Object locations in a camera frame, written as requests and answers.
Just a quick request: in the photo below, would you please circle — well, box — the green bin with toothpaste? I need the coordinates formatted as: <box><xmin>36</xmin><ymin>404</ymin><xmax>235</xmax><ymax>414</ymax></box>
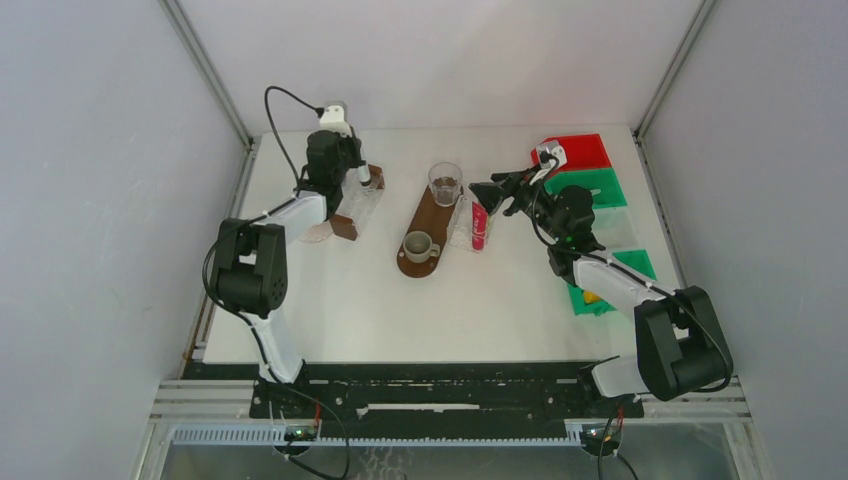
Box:
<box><xmin>569</xmin><ymin>251</ymin><xmax>667</xmax><ymax>321</ymax></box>

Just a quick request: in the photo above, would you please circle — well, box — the white storage bin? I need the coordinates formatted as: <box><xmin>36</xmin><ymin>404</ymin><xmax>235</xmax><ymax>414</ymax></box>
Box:
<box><xmin>592</xmin><ymin>207</ymin><xmax>643</xmax><ymax>251</ymax></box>

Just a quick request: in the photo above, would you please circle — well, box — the red toothpaste tube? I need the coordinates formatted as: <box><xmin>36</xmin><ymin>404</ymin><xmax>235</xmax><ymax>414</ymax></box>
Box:
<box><xmin>471</xmin><ymin>201</ymin><xmax>490</xmax><ymax>252</ymax></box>

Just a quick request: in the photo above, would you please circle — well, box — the yellow toothpaste tube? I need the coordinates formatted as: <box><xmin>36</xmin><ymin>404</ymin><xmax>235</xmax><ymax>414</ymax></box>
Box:
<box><xmin>582</xmin><ymin>290</ymin><xmax>603</xmax><ymax>305</ymax></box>

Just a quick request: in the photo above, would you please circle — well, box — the green bin with toothbrushes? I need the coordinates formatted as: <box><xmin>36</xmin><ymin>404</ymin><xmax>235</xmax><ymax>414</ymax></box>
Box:
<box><xmin>545</xmin><ymin>168</ymin><xmax>628</xmax><ymax>209</ymax></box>

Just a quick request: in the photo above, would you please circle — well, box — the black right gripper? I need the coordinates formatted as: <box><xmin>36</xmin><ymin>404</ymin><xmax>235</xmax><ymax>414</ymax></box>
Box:
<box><xmin>471</xmin><ymin>162</ymin><xmax>566</xmax><ymax>243</ymax></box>

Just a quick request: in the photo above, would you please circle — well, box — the grey ceramic cup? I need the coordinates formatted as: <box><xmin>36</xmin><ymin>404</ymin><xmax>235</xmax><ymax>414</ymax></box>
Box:
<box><xmin>402</xmin><ymin>231</ymin><xmax>441</xmax><ymax>264</ymax></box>

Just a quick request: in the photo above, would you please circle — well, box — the clear glass tumbler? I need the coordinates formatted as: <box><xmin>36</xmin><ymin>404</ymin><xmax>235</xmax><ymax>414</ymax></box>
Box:
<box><xmin>428</xmin><ymin>162</ymin><xmax>462</xmax><ymax>207</ymax></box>

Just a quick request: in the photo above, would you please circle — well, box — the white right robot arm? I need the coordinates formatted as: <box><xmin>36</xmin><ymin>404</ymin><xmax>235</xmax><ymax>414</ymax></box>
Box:
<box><xmin>469</xmin><ymin>165</ymin><xmax>734</xmax><ymax>416</ymax></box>

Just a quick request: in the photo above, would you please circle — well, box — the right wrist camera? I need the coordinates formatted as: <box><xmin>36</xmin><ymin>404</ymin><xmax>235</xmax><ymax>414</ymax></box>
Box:
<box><xmin>536</xmin><ymin>142</ymin><xmax>568</xmax><ymax>176</ymax></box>

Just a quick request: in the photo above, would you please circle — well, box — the red storage bin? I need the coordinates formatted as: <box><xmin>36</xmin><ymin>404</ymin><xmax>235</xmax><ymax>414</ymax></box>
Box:
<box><xmin>544</xmin><ymin>133</ymin><xmax>612</xmax><ymax>173</ymax></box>

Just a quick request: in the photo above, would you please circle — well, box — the clear textured acrylic holder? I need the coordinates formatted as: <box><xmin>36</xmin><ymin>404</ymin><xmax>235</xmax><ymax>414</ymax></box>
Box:
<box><xmin>448</xmin><ymin>194</ymin><xmax>493</xmax><ymax>253</ymax></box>

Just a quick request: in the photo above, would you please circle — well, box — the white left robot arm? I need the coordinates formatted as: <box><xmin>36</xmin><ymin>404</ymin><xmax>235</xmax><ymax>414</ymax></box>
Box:
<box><xmin>201</xmin><ymin>128</ymin><xmax>367</xmax><ymax>417</ymax></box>

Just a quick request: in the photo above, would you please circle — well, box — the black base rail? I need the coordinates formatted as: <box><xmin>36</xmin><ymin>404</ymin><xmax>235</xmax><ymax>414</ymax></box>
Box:
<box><xmin>249</xmin><ymin>361</ymin><xmax>645</xmax><ymax>440</ymax></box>

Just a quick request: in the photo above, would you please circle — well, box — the white toothpaste tube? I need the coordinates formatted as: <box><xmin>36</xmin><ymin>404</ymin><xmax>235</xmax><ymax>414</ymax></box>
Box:
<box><xmin>357</xmin><ymin>151</ymin><xmax>372</xmax><ymax>187</ymax></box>

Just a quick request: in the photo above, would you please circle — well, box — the brown oval wooden tray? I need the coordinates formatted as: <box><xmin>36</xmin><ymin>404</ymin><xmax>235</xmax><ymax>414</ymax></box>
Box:
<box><xmin>396</xmin><ymin>186</ymin><xmax>464</xmax><ymax>279</ymax></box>

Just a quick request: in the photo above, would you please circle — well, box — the clear textured oval tray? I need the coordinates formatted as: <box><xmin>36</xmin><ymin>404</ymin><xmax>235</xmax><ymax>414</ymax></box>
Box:
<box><xmin>298</xmin><ymin>194</ymin><xmax>374</xmax><ymax>244</ymax></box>

